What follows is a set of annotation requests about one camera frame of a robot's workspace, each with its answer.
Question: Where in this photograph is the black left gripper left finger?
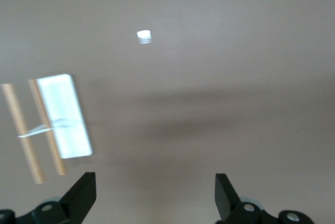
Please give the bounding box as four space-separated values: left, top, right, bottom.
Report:
0 172 97 224

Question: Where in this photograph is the small tape patch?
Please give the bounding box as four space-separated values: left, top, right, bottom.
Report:
136 29 153 45

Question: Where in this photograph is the white rectangular tray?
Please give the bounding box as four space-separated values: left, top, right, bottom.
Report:
35 73 94 160

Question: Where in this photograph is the white rubber band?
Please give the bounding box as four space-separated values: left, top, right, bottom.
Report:
17 122 57 139

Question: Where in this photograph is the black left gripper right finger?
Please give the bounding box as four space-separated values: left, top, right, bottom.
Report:
215 173 314 224

